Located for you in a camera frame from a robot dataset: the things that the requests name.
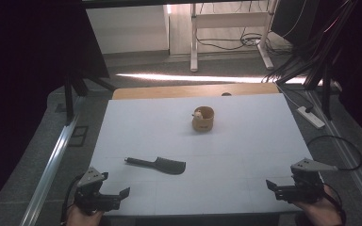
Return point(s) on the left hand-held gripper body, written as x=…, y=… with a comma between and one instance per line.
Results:
x=88, y=194

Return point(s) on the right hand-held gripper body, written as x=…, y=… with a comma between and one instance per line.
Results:
x=306, y=188

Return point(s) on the round wooden cup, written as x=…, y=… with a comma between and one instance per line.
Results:
x=203, y=124

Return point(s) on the person's left hand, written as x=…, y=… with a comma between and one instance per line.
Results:
x=83, y=219

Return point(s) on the person's right hand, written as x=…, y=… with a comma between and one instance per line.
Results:
x=325, y=213

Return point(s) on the white table board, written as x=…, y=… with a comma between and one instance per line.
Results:
x=232, y=150

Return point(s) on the white power strip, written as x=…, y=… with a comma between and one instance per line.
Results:
x=314, y=120

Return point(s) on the black plug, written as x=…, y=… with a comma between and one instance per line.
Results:
x=309, y=109

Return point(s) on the black metal stand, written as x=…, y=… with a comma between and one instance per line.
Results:
x=327, y=94
x=69, y=100

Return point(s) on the small cream figurine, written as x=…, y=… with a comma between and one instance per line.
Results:
x=198, y=115

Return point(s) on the dark table grommet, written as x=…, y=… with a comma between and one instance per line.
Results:
x=226, y=93

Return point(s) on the black floor socket frame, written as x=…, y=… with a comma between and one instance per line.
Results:
x=78, y=136

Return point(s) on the white desk frame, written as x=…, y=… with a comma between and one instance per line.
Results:
x=229, y=20

